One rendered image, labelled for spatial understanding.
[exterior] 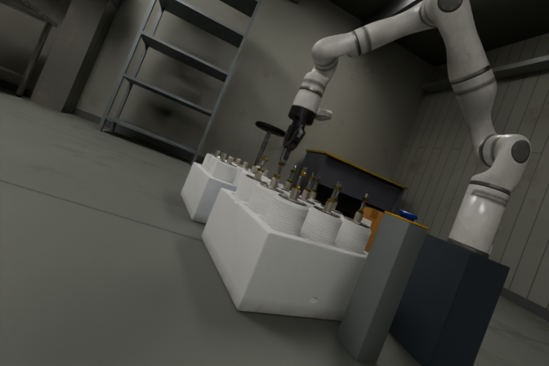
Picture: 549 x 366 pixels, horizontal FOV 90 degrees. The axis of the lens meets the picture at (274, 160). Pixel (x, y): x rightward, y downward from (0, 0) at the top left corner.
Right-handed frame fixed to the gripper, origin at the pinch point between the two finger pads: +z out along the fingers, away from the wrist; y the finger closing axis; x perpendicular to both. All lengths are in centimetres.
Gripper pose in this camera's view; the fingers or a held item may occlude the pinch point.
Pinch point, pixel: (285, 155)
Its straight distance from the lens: 79.6
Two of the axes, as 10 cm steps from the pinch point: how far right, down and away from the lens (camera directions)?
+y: 2.1, 0.6, -9.8
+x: 9.0, 3.7, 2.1
